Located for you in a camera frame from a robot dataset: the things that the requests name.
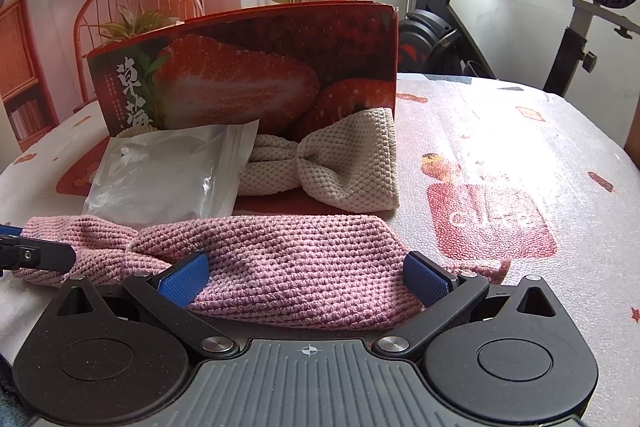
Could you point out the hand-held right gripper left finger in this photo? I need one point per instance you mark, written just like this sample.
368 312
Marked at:
184 278

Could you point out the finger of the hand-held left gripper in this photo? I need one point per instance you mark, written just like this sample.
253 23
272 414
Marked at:
10 230
42 256

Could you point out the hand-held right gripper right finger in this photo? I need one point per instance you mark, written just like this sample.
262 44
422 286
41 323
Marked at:
427 277

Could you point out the pink knitted headband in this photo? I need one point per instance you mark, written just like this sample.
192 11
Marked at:
280 267

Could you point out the face mask packet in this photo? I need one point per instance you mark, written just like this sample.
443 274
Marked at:
165 177

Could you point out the beige knitted headband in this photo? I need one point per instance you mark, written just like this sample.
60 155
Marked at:
345 162

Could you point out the red strawberry print box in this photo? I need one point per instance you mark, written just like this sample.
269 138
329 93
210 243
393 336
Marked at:
240 67

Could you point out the patterned tablecloth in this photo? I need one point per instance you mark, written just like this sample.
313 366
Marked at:
500 147

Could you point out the black exercise bike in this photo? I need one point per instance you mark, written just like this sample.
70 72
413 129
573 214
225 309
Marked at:
430 32

